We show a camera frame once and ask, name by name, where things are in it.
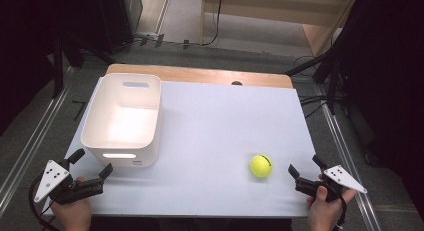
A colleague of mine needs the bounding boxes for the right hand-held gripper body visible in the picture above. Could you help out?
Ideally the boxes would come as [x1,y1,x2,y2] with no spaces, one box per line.
[294,164,368,204]

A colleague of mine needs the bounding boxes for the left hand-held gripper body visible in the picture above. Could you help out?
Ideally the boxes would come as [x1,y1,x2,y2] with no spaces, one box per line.
[33,159,105,206]

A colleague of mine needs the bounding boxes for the yellow tennis ball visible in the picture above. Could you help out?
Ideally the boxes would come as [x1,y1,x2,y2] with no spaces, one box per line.
[249,153,274,178]

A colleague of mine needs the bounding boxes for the white plastic storage bin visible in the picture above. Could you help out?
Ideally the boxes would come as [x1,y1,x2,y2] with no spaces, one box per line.
[80,72,163,169]

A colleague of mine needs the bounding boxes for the person's right hand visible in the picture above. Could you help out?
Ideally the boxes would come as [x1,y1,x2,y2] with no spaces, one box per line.
[306,185,358,231]

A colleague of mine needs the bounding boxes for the person's left hand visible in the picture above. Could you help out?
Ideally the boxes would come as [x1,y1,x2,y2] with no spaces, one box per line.
[49,196,94,231]

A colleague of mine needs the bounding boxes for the black metal stand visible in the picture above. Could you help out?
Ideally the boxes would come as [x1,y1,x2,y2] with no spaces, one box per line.
[49,32,116,99]
[284,10,354,116]

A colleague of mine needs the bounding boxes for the aluminium floor rail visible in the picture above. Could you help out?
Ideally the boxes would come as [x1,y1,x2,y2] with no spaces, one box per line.
[0,86,72,209]
[315,85,383,231]

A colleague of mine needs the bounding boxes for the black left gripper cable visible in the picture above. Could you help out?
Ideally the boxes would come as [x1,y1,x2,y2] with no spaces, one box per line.
[28,175,61,231]

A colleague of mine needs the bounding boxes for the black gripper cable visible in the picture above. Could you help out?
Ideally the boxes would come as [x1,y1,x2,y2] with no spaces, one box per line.
[28,175,61,231]
[334,195,348,231]

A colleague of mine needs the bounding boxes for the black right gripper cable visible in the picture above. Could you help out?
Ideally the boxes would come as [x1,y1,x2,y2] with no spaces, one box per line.
[334,195,348,231]

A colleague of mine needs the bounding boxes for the black floor cables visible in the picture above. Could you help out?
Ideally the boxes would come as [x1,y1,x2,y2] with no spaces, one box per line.
[292,55,333,119]

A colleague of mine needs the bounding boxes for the light wooden shelf frame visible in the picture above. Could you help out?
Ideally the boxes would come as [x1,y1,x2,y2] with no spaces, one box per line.
[199,0,358,58]

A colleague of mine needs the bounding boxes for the black hanging cable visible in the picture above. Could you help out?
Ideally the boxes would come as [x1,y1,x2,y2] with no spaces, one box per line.
[201,0,225,48]

